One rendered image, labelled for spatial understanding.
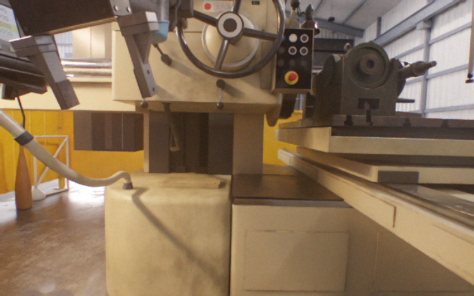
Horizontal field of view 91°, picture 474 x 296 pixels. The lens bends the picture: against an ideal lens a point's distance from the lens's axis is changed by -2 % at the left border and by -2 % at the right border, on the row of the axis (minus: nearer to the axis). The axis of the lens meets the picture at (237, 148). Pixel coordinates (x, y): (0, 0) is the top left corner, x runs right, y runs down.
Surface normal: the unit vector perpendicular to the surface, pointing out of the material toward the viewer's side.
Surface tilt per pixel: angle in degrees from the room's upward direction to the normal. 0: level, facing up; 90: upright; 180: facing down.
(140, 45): 113
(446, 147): 90
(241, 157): 90
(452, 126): 90
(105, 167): 90
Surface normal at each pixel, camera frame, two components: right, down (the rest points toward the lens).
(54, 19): -0.10, 0.46
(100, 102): 0.00, 0.07
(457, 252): -1.00, -0.03
